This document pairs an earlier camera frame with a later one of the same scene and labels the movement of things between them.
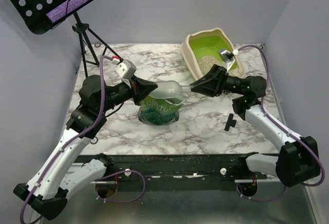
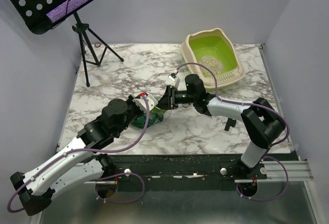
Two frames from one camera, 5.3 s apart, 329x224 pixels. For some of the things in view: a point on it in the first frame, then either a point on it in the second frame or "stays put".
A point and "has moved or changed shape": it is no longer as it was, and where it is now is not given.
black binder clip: x=230 y=122 stays put
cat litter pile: x=206 y=62 stays put
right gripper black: x=220 y=80 -> x=172 y=97
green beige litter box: x=200 y=50 stays put
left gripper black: x=140 y=88 -> x=131 y=101
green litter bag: x=156 y=111 has moved or changed shape
